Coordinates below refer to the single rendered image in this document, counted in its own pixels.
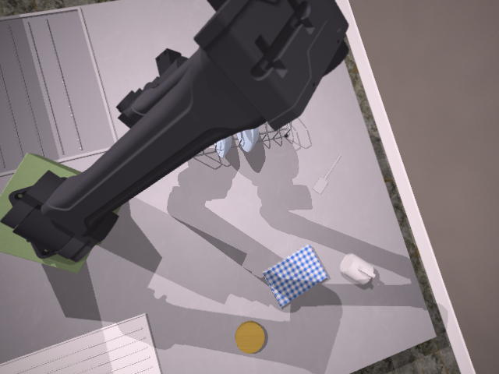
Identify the white mug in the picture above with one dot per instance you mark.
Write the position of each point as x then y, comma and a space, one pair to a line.
353, 267

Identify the blue and white checkered towel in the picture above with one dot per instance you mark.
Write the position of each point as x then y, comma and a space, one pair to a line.
294, 274

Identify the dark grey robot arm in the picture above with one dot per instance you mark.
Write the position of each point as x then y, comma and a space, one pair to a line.
227, 86

